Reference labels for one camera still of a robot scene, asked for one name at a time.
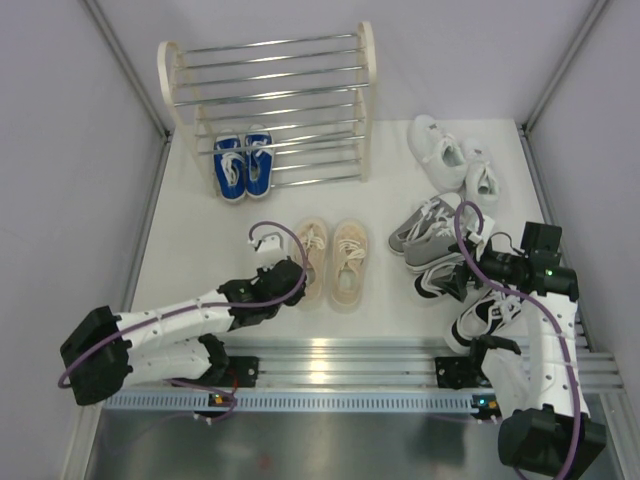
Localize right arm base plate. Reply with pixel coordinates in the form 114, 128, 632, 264
434, 356, 491, 390

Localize perforated cable duct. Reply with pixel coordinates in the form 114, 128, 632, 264
103, 389, 498, 413

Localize grey canvas sneaker front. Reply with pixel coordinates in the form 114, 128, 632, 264
403, 215, 458, 273

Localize aluminium mounting rail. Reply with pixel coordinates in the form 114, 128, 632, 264
82, 335, 626, 391

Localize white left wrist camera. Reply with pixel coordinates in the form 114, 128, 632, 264
249, 232, 287, 268

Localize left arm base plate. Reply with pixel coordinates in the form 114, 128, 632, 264
178, 356, 259, 388

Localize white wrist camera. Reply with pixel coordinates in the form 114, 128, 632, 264
249, 232, 287, 268
463, 214, 496, 248

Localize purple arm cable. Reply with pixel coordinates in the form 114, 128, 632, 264
453, 201, 591, 480
57, 219, 309, 426

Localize beige lace sneaker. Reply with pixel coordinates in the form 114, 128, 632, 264
294, 217, 329, 310
330, 219, 369, 312

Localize black white sneaker upper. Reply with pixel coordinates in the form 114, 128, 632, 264
413, 262, 506, 304

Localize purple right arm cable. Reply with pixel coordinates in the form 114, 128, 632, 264
453, 201, 591, 480

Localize white sneaker right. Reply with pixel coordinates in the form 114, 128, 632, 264
461, 138, 501, 217

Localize grey canvas sneaker back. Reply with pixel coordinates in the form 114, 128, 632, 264
388, 192, 462, 254

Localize blue canvas sneaker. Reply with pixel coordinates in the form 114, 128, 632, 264
213, 129, 246, 203
245, 124, 275, 199

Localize grey canvas sneaker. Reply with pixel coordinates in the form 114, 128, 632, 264
388, 192, 462, 254
403, 215, 458, 273

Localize white sneaker left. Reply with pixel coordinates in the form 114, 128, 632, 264
407, 114, 468, 192

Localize black white sneaker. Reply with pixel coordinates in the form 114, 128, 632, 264
413, 262, 506, 304
444, 290, 522, 355

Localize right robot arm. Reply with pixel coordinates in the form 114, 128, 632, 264
442, 218, 607, 479

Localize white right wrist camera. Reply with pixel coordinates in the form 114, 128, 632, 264
463, 214, 496, 248

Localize black white sneaker lower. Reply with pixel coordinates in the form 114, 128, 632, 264
444, 290, 522, 355

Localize cream and chrome shoe rack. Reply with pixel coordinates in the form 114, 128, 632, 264
156, 21, 378, 198

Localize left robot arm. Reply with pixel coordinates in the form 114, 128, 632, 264
58, 258, 306, 406

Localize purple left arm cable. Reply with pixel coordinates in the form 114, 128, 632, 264
57, 219, 309, 426

